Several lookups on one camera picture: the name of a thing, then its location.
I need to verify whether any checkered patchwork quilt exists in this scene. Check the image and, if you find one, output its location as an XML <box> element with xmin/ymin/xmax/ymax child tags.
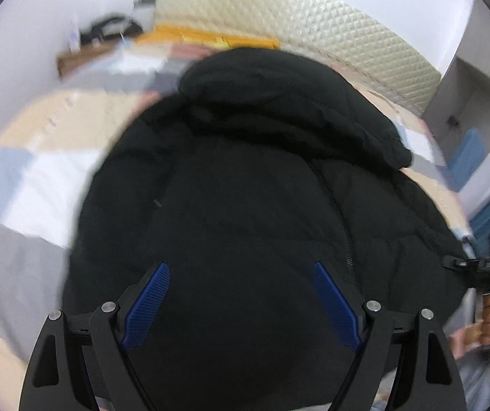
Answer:
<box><xmin>0</xmin><ymin>40</ymin><xmax>486</xmax><ymax>411</ymax></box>

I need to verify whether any black puffer jacket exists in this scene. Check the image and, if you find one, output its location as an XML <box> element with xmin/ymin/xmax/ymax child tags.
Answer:
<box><xmin>62</xmin><ymin>48</ymin><xmax>466</xmax><ymax>410</ymax></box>

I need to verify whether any grey wall cabinet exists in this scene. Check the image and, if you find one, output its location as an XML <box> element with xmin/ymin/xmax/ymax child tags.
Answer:
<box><xmin>419</xmin><ymin>0</ymin><xmax>490</xmax><ymax>198</ymax></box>

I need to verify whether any blue towel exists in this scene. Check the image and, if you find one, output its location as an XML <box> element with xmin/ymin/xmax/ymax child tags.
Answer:
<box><xmin>447</xmin><ymin>128</ymin><xmax>485</xmax><ymax>192</ymax></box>

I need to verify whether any wooden nightstand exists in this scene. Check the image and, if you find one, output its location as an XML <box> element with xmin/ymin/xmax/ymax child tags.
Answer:
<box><xmin>56</xmin><ymin>41</ymin><xmax>119</xmax><ymax>79</ymax></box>

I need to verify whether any white spray bottle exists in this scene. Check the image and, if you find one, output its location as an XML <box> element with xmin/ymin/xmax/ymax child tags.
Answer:
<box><xmin>68</xmin><ymin>20</ymin><xmax>81</xmax><ymax>52</ymax></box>

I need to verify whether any cream quilted headboard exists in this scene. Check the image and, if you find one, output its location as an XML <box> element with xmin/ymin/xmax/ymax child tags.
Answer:
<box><xmin>154</xmin><ymin>0</ymin><xmax>441</xmax><ymax>115</ymax></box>

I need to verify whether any black bag on nightstand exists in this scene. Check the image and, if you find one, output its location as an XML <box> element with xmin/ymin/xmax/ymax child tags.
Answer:
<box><xmin>80</xmin><ymin>14</ymin><xmax>144</xmax><ymax>46</ymax></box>

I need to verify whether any yellow pillow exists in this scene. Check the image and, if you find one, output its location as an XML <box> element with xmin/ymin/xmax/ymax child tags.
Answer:
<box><xmin>135</xmin><ymin>23</ymin><xmax>281</xmax><ymax>50</ymax></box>

